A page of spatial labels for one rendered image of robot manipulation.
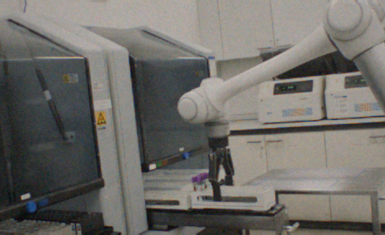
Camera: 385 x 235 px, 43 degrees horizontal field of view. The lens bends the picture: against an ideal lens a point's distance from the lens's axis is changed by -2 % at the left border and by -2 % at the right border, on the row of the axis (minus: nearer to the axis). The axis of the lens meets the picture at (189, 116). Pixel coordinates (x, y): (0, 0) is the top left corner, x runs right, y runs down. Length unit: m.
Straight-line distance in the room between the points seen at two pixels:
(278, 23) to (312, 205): 1.59
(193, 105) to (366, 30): 0.56
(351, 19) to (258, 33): 3.14
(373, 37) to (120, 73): 0.90
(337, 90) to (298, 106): 0.34
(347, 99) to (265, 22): 1.06
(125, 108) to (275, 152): 2.52
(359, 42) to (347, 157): 2.65
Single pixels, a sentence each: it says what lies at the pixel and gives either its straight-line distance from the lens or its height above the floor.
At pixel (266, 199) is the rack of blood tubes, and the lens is 1.72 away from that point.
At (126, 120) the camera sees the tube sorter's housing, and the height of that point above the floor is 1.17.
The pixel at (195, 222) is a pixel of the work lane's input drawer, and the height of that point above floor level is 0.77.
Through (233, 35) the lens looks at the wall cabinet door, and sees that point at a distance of 4.59.
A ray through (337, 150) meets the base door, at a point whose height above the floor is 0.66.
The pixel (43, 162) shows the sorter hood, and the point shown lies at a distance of 1.50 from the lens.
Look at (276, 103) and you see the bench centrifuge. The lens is 4.14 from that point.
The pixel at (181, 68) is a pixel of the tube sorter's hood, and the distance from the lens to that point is 2.16.
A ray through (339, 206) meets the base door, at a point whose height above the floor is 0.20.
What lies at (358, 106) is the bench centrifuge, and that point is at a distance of 3.97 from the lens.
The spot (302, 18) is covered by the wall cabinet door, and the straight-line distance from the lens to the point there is 4.37.
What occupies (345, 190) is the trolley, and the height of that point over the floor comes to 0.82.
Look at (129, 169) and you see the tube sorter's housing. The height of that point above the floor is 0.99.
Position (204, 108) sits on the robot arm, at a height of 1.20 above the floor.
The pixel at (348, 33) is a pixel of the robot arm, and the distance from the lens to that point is 1.39.
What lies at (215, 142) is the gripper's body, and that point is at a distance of 1.76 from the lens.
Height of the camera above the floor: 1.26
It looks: 3 degrees down
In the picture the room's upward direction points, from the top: 6 degrees counter-clockwise
